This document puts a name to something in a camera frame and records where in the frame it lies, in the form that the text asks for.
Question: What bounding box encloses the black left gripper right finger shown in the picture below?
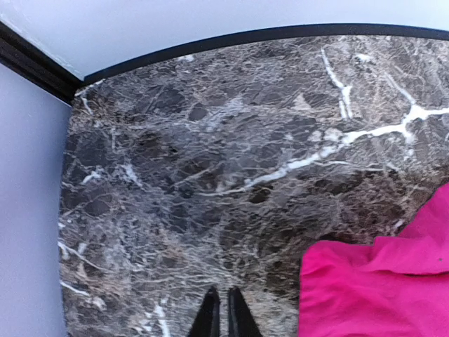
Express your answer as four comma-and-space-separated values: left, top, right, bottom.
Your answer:
227, 287, 262, 337

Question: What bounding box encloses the magenta t-shirt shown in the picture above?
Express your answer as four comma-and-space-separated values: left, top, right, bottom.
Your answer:
298, 186, 448, 336

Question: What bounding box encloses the black left frame post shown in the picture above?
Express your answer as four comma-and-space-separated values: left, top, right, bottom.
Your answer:
0, 20, 83, 105

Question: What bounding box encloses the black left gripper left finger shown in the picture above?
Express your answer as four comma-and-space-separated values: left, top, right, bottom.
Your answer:
187, 286, 220, 337

